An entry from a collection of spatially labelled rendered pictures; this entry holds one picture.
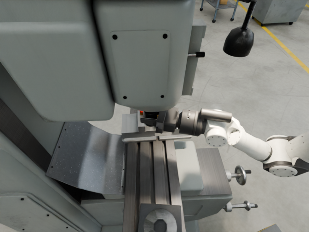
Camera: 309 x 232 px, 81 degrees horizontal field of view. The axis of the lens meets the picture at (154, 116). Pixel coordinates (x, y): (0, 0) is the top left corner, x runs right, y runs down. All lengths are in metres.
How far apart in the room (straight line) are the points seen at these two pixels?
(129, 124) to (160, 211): 0.46
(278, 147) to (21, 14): 0.77
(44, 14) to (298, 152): 0.73
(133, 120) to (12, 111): 0.50
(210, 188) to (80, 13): 0.94
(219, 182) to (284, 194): 1.16
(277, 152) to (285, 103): 2.28
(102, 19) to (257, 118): 2.39
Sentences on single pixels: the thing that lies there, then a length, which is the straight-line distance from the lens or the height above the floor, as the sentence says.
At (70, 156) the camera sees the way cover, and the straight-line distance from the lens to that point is 0.83.
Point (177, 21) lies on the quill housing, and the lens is 0.36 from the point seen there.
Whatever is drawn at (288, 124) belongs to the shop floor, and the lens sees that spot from 2.74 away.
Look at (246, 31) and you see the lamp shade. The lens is 0.55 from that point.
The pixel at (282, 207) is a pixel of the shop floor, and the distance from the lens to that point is 2.10.
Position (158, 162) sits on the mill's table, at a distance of 0.85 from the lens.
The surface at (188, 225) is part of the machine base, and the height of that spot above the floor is 0.20.
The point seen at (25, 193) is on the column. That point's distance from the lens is 0.82.
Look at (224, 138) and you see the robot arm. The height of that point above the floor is 1.25.
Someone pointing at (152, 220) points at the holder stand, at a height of 1.16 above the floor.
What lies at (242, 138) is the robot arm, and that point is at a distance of 0.67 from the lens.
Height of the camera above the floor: 1.72
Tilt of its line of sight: 49 degrees down
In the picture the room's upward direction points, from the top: straight up
